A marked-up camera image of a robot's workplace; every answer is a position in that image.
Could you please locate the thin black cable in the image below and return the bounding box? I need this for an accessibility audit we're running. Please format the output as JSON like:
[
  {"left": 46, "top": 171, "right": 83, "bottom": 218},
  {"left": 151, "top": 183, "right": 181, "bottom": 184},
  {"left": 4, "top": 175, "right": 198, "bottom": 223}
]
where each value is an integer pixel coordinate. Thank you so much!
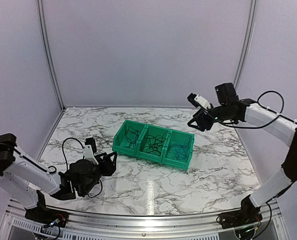
[
  {"left": 140, "top": 129, "right": 171, "bottom": 157},
  {"left": 122, "top": 126, "right": 142, "bottom": 150}
]

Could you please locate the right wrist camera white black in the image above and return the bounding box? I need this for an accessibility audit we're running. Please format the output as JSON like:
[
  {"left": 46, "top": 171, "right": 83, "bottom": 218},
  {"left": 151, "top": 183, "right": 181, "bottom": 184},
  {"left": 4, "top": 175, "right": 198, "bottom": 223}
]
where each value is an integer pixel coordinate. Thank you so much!
[{"left": 187, "top": 93, "right": 213, "bottom": 110}]

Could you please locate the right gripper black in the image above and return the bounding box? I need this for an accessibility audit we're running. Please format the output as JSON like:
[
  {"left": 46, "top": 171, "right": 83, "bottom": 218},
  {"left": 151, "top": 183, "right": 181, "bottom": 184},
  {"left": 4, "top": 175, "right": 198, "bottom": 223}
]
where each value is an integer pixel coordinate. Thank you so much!
[{"left": 188, "top": 104, "right": 235, "bottom": 132}]

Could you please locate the aluminium front frame rail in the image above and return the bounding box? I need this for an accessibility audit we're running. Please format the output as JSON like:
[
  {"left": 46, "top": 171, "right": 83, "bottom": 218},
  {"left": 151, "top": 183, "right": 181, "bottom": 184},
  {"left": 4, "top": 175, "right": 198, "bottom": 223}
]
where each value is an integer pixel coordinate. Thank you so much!
[{"left": 0, "top": 199, "right": 289, "bottom": 240}]

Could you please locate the left aluminium corner post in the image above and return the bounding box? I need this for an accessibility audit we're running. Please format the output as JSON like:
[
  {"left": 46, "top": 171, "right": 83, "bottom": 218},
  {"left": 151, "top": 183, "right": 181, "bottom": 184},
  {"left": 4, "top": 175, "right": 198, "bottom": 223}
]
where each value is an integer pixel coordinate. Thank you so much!
[{"left": 36, "top": 0, "right": 66, "bottom": 111}]

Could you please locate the aluminium corner post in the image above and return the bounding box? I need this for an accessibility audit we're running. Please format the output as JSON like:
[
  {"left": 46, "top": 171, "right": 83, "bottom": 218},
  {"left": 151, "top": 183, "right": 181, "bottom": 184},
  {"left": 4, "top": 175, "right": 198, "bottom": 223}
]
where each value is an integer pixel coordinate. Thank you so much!
[
  {"left": 232, "top": 0, "right": 258, "bottom": 91},
  {"left": 36, "top": 0, "right": 66, "bottom": 111}
]

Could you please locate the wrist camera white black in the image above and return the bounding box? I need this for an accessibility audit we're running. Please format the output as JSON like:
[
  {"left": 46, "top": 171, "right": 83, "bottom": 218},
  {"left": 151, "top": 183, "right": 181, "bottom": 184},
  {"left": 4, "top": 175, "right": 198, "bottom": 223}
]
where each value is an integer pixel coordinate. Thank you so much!
[
  {"left": 84, "top": 137, "right": 99, "bottom": 166},
  {"left": 187, "top": 93, "right": 213, "bottom": 110}
]

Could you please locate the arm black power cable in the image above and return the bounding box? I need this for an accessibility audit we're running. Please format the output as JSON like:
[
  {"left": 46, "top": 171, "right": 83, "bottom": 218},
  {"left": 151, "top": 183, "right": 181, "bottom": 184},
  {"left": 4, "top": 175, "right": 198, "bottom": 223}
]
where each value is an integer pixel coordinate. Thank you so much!
[
  {"left": 213, "top": 90, "right": 297, "bottom": 181},
  {"left": 47, "top": 137, "right": 103, "bottom": 199}
]

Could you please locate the green three-compartment plastic bin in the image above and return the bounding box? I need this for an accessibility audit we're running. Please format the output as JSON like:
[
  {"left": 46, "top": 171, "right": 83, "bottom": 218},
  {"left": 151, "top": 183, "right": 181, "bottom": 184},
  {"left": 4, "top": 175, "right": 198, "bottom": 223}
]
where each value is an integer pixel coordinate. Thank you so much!
[{"left": 112, "top": 120, "right": 195, "bottom": 171}]

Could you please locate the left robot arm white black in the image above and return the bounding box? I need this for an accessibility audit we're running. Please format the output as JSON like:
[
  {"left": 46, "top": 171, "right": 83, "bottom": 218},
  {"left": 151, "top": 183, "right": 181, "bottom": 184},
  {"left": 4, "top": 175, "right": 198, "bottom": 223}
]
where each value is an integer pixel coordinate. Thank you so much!
[{"left": 0, "top": 133, "right": 118, "bottom": 223}]

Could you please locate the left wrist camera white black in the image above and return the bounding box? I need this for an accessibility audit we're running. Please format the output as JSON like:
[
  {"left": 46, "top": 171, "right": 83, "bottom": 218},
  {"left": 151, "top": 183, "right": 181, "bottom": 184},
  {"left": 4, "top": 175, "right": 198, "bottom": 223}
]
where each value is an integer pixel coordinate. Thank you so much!
[{"left": 84, "top": 137, "right": 99, "bottom": 166}]

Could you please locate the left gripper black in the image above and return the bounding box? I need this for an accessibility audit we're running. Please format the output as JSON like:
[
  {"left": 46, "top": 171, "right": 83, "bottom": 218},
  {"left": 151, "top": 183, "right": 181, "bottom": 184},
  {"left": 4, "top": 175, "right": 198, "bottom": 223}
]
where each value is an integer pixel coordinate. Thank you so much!
[{"left": 81, "top": 151, "right": 117, "bottom": 196}]

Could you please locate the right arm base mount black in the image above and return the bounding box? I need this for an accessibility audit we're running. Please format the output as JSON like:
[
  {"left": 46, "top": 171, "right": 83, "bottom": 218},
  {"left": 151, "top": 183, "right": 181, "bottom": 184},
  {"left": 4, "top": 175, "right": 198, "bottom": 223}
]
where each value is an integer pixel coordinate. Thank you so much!
[{"left": 216, "top": 209, "right": 263, "bottom": 229}]

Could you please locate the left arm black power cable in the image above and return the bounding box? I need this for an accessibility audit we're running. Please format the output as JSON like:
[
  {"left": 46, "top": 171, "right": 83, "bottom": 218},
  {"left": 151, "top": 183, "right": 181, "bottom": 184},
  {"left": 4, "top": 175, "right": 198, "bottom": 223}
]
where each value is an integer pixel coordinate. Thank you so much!
[{"left": 47, "top": 137, "right": 103, "bottom": 199}]

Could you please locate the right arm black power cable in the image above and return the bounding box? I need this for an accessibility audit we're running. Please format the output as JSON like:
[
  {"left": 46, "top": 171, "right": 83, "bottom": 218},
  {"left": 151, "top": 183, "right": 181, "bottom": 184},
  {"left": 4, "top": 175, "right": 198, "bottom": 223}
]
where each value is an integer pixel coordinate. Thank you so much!
[{"left": 213, "top": 90, "right": 297, "bottom": 181}]

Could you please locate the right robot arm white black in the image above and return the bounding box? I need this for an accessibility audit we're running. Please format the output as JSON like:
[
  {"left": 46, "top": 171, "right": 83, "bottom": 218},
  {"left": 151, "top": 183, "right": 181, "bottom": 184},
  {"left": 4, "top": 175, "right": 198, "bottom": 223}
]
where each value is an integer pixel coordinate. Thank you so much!
[{"left": 187, "top": 82, "right": 297, "bottom": 224}]

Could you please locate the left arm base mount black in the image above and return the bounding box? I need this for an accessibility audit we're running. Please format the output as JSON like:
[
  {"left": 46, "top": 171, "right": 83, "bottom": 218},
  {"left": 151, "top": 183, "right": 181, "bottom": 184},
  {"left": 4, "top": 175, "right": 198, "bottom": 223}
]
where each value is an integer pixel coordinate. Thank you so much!
[{"left": 25, "top": 208, "right": 69, "bottom": 228}]

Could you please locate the right aluminium corner post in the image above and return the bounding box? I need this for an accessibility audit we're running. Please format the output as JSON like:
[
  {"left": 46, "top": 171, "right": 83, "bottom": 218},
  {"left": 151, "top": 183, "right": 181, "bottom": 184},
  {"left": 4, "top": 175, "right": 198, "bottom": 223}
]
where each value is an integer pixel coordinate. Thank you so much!
[{"left": 232, "top": 0, "right": 258, "bottom": 91}]

